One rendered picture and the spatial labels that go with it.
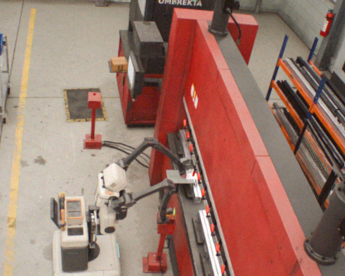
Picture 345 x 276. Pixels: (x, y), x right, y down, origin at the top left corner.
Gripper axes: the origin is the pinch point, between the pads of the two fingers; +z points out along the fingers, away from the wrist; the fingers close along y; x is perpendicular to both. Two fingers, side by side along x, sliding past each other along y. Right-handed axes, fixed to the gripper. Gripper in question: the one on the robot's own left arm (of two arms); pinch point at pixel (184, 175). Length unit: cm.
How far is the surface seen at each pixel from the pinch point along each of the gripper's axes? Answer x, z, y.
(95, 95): 85, -20, 169
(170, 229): 28, 17, -45
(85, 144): 128, 40, 157
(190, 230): 9, 11, -58
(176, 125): -3, 6, 86
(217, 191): -30, -44, -72
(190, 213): 5.0, 13.3, -36.9
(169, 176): 13.7, -5.2, 0.9
